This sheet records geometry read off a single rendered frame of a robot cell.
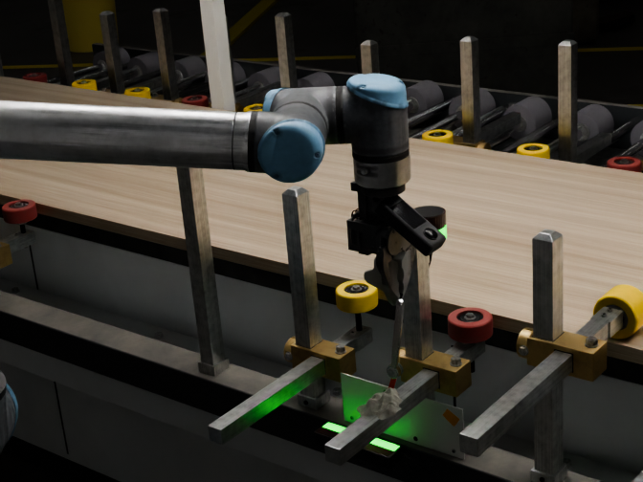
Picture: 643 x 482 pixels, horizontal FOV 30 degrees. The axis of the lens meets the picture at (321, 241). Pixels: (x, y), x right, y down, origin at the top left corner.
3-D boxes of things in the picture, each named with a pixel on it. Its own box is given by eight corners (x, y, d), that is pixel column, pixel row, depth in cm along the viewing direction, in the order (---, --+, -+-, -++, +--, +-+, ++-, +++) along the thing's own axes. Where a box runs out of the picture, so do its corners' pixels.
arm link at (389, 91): (343, 71, 189) (407, 68, 188) (348, 146, 194) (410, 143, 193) (340, 87, 180) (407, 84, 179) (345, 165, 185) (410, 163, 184)
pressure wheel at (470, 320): (479, 385, 212) (477, 327, 207) (440, 375, 217) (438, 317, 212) (501, 366, 218) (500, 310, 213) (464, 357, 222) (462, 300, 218)
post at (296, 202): (317, 427, 230) (296, 192, 211) (302, 423, 232) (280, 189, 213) (328, 419, 232) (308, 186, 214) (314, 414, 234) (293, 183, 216)
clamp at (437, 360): (456, 398, 204) (455, 372, 202) (390, 379, 212) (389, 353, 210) (474, 383, 208) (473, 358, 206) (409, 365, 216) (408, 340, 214)
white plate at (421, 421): (463, 460, 208) (461, 410, 204) (343, 421, 223) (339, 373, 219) (465, 459, 208) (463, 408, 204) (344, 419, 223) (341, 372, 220)
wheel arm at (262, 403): (224, 449, 202) (221, 427, 200) (209, 444, 204) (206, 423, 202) (373, 345, 233) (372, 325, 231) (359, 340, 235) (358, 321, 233)
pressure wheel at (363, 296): (385, 345, 229) (381, 291, 224) (343, 352, 228) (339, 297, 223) (375, 328, 236) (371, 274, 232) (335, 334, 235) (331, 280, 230)
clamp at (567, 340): (591, 383, 185) (591, 355, 183) (514, 363, 193) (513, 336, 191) (609, 367, 189) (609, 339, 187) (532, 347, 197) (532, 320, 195)
